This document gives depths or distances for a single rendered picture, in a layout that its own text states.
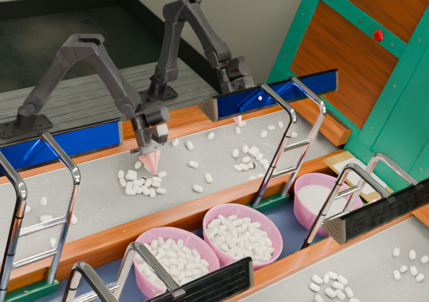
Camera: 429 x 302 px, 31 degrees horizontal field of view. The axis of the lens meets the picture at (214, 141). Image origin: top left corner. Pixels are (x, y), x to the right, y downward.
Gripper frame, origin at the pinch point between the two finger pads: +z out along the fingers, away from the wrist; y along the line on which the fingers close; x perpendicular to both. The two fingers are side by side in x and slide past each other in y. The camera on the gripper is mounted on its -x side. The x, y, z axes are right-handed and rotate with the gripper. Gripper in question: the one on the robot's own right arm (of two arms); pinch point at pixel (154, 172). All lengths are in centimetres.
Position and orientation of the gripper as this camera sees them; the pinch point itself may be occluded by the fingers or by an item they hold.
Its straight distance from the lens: 256.5
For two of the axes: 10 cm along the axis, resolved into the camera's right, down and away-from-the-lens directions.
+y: 7.2, -2.0, 6.6
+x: -6.3, 1.9, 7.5
